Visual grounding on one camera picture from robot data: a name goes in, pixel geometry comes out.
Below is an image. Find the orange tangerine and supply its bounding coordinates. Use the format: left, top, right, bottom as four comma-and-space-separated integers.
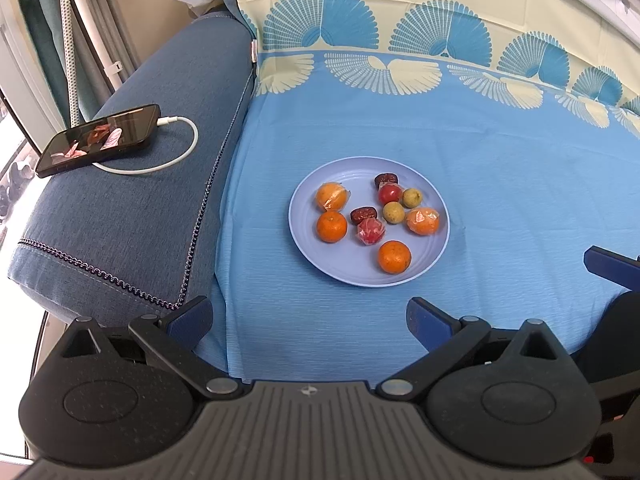
316, 210, 348, 244
378, 240, 412, 274

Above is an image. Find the orange fruit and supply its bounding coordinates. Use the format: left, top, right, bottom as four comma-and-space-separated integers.
406, 207, 439, 236
314, 182, 349, 211

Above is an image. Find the red fruit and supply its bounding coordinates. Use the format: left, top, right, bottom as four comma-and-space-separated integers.
357, 218, 386, 245
378, 182, 404, 206

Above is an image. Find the small yellow longan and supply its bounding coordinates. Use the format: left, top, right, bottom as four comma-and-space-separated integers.
382, 202, 406, 224

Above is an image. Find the yellow-green longan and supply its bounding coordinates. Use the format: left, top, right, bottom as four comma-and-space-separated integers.
401, 188, 423, 209

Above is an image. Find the dark red jujube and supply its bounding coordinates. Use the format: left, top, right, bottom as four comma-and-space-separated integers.
374, 172, 398, 188
349, 206, 378, 226

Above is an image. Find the light purple plastic plate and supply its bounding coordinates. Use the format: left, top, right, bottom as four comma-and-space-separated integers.
288, 156, 450, 288

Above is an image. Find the blue patterned sofa cover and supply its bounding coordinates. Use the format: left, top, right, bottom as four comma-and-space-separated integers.
198, 0, 639, 382

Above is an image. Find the black smartphone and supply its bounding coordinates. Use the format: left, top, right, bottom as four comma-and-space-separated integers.
35, 104, 160, 178

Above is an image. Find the white steamer stand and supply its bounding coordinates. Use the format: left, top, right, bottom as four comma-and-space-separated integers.
73, 0, 122, 91

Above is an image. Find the white charging cable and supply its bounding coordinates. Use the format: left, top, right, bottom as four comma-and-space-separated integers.
92, 115, 200, 177

